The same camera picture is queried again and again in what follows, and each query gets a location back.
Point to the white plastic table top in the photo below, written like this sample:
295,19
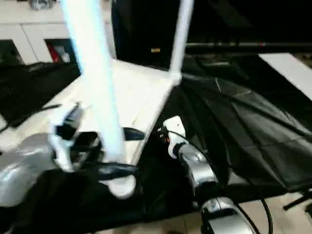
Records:
134,92

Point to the white plastic table leg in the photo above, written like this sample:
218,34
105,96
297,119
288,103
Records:
181,36
97,73

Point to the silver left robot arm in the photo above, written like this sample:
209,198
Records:
22,170

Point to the blue upright panel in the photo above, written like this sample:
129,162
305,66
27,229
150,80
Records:
114,29

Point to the white glass-door cabinet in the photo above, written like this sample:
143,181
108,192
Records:
36,26

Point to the long black rod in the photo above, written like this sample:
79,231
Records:
256,45

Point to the white paper sheet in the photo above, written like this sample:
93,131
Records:
290,70

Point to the crumpled silver bag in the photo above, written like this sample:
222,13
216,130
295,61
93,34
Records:
42,3

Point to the black metal stand leg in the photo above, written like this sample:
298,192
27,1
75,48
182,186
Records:
297,202

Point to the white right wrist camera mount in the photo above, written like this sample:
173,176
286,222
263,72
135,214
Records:
176,131

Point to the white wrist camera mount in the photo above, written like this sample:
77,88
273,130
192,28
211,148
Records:
176,131
65,131

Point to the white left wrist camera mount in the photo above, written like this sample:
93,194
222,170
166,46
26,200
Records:
65,131

